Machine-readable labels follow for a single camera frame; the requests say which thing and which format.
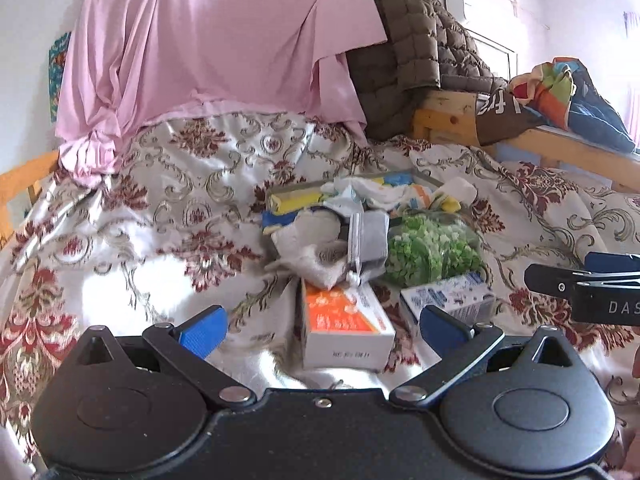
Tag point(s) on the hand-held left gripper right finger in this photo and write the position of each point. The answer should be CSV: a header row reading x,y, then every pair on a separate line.
x,y
440,331

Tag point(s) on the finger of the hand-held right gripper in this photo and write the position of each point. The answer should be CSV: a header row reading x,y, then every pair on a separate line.
x,y
612,261
550,280

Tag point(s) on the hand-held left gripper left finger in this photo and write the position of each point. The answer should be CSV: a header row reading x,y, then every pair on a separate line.
x,y
202,331

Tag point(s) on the grey face mask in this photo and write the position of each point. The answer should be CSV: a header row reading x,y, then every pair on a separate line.
x,y
368,240

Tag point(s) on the striped sock with yellow cuff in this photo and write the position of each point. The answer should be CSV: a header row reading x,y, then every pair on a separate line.
x,y
400,192

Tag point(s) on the grey tray with cartoon print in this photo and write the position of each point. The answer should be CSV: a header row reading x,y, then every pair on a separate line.
x,y
300,202

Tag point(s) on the blue and white milk carton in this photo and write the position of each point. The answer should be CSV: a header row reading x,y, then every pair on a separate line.
x,y
450,297

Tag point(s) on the clear bag of green pieces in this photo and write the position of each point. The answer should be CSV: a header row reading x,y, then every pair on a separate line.
x,y
430,250

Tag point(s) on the orange and white box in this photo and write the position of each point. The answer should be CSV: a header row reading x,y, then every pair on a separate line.
x,y
340,320

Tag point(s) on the floral satin blanket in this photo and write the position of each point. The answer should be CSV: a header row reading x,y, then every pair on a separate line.
x,y
150,220

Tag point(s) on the blue jeans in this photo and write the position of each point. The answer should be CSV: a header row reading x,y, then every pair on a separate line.
x,y
600,115

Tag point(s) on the brown printed shirt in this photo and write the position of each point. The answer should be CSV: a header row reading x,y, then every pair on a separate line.
x,y
500,120

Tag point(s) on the colourful patchwork cloth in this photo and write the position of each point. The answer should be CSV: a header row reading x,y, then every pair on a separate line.
x,y
545,90

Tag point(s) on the pink curtain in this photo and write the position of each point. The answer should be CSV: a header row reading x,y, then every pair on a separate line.
x,y
632,60

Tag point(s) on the brown quilted jacket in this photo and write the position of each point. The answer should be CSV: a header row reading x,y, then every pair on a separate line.
x,y
415,50

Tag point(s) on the pink bed sheet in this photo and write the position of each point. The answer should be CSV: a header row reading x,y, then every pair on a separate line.
x,y
215,45

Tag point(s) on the white air conditioner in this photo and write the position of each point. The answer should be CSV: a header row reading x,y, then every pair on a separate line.
x,y
457,5

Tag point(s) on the wall poster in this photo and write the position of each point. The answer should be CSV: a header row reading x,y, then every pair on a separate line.
x,y
59,75

